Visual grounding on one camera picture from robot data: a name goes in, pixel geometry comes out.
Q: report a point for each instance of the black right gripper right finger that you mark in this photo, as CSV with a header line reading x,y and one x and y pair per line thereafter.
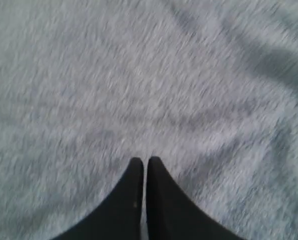
x,y
171,215

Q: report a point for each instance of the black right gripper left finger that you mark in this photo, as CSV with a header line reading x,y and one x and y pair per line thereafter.
x,y
119,214

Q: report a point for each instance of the light blue terry towel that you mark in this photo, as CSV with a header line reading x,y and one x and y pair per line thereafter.
x,y
209,86

